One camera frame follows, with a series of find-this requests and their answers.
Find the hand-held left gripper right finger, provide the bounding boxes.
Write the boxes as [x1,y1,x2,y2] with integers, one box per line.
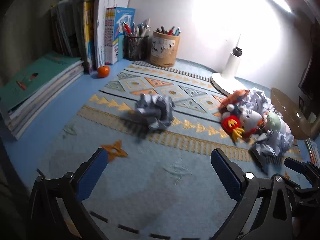
[211,148,294,240]

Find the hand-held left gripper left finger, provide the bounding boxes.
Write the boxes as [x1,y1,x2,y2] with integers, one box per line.
[29,147,110,240]

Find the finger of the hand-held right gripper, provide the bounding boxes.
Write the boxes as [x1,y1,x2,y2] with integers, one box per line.
[284,157,320,178]
[285,179,320,205]

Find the grey paper ball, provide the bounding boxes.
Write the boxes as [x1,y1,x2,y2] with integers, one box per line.
[134,93,175,130]

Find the colored pencils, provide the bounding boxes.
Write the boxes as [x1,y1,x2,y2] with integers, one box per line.
[304,139,320,168]

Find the pale green plush toy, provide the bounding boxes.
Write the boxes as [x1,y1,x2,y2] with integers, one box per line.
[260,111,292,133]

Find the brown round tray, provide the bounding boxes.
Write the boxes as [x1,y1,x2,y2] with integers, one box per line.
[271,87,320,140]

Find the red fries plush charm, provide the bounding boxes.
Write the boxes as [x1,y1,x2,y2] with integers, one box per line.
[221,114,246,141]

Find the white cat plush toy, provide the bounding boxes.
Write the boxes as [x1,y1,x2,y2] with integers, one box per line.
[226,104,263,137]

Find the blue patterned mat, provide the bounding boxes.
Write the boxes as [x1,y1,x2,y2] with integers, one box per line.
[37,59,304,240]

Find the orange-haired plush toy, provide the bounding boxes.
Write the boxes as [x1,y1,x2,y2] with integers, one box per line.
[219,89,250,113]

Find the black monitor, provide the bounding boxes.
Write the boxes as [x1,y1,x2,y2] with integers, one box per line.
[298,22,320,101]

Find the orange tangerine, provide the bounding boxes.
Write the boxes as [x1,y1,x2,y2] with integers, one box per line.
[97,65,111,78]

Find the stack of teal books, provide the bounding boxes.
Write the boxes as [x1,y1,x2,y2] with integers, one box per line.
[0,51,85,140]

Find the white desk lamp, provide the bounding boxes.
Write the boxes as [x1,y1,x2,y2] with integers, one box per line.
[211,0,293,97]

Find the black mesh pen holder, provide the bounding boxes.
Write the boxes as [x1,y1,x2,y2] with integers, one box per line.
[124,34,150,61]

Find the wooden pen holder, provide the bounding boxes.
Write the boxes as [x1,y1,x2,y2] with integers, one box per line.
[150,31,180,67]

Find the blue boxed book set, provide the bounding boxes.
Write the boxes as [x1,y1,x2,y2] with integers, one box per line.
[104,7,136,65]

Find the row of upright books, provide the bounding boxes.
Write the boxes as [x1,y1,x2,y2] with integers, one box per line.
[50,0,132,75]

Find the bundle of pens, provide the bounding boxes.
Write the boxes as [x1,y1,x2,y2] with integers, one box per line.
[156,25,182,36]
[122,19,153,38]

